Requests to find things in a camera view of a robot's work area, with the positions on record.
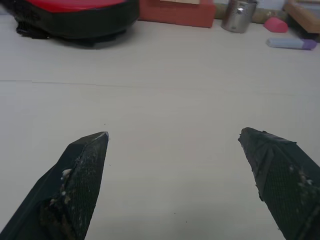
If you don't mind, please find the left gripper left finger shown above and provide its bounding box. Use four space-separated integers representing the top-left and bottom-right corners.
0 131 110 240

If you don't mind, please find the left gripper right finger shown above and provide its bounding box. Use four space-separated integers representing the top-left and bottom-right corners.
238 127 320 240

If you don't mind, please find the black pencil case red lining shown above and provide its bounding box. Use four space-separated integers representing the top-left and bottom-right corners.
16 0 140 48

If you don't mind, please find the blue highlighter with purple cap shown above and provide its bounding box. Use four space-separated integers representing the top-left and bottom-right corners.
265 37 318 51

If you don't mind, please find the pink rounded block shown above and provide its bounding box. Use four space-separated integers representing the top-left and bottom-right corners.
263 16 289 34

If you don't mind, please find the wooden board with dark base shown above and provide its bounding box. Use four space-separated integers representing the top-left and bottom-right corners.
283 0 320 42

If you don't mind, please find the silver metal cup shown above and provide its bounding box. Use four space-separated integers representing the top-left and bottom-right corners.
221 0 258 34

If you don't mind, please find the red orange box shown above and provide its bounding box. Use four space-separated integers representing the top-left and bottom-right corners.
138 0 217 29

